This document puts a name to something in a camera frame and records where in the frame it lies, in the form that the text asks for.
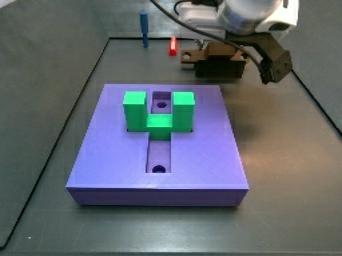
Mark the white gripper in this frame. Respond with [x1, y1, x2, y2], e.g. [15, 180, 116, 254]
[178, 1, 226, 38]

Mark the brown T-shaped block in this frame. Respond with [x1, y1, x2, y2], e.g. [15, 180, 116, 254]
[180, 42, 250, 64]

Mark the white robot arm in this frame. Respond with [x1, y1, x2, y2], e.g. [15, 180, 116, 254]
[178, 0, 299, 38]

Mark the dark grey fixture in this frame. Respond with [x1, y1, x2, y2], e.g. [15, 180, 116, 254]
[194, 58, 246, 78]

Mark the red peg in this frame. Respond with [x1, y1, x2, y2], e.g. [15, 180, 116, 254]
[168, 37, 178, 56]

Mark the blue peg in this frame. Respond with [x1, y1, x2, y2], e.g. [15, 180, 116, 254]
[140, 12, 148, 48]

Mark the green U-shaped block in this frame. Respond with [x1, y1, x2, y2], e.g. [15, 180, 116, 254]
[123, 91, 196, 141]

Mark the purple base block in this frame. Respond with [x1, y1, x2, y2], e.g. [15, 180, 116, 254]
[67, 84, 248, 206]

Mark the black cable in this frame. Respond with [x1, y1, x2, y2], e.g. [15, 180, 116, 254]
[148, 0, 273, 84]

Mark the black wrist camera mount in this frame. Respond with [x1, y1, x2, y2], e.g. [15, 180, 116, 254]
[228, 33, 293, 84]

